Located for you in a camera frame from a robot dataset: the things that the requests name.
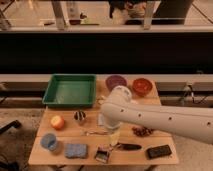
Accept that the wooden table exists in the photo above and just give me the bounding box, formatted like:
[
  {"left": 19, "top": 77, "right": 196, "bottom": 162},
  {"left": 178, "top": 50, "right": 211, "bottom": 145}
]
[{"left": 28, "top": 79, "right": 180, "bottom": 166}]

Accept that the green plastic tray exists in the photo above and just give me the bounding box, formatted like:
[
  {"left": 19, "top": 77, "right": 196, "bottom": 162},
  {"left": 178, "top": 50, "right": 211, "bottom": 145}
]
[{"left": 42, "top": 74, "right": 96, "bottom": 108}]

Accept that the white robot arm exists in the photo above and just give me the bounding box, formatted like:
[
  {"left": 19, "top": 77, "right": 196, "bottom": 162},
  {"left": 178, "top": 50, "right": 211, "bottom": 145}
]
[{"left": 100, "top": 86, "right": 213, "bottom": 145}]

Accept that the blue plastic cup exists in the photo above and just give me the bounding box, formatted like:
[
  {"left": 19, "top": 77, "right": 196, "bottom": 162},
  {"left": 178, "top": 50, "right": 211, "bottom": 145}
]
[{"left": 40, "top": 133, "right": 58, "bottom": 152}]

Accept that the metal fork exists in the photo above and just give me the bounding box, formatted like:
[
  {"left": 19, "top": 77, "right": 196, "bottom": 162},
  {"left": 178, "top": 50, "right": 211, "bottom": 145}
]
[{"left": 82, "top": 130, "right": 108, "bottom": 136}]

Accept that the orange apple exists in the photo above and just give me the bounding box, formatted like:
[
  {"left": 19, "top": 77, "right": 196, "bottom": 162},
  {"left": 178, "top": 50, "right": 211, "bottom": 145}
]
[{"left": 50, "top": 115, "right": 65, "bottom": 130}]

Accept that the purple bowl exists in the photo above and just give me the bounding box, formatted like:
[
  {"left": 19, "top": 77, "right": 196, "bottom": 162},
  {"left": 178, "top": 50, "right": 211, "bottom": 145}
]
[{"left": 105, "top": 75, "right": 127, "bottom": 91}]

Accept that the small dark metal box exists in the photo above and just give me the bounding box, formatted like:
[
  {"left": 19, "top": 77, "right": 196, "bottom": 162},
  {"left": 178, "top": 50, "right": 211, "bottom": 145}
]
[{"left": 95, "top": 149, "right": 110, "bottom": 163}]

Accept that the dark red grape bunch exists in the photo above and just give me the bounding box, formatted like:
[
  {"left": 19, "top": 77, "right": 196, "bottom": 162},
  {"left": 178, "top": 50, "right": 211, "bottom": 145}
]
[{"left": 132, "top": 127, "right": 154, "bottom": 137}]

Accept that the black handled knife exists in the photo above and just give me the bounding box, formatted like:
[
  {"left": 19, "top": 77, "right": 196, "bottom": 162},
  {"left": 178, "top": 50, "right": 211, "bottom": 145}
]
[{"left": 111, "top": 143, "right": 142, "bottom": 151}]

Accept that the black rectangular wallet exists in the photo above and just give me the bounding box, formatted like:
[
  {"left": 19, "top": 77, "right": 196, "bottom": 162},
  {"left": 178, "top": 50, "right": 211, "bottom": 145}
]
[{"left": 147, "top": 145, "right": 172, "bottom": 159}]

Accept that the yellow banana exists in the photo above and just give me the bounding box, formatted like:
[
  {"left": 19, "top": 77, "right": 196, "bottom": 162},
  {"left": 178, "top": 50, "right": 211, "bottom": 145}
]
[{"left": 97, "top": 96, "right": 106, "bottom": 105}]

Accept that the small metal cup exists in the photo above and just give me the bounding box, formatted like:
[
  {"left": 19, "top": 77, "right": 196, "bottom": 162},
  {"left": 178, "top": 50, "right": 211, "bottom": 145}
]
[{"left": 74, "top": 110, "right": 86, "bottom": 125}]

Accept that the light blue towel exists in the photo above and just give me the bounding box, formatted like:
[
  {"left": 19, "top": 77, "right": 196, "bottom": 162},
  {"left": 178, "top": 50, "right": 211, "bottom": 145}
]
[{"left": 98, "top": 113, "right": 104, "bottom": 126}]

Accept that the blue sponge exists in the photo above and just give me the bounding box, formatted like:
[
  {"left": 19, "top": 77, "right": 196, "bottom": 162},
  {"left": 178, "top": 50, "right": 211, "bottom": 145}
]
[{"left": 64, "top": 144, "right": 88, "bottom": 159}]

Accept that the red bowl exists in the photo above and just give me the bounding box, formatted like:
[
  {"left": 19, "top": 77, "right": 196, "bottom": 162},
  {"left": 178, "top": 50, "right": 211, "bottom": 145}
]
[{"left": 132, "top": 78, "right": 153, "bottom": 96}]

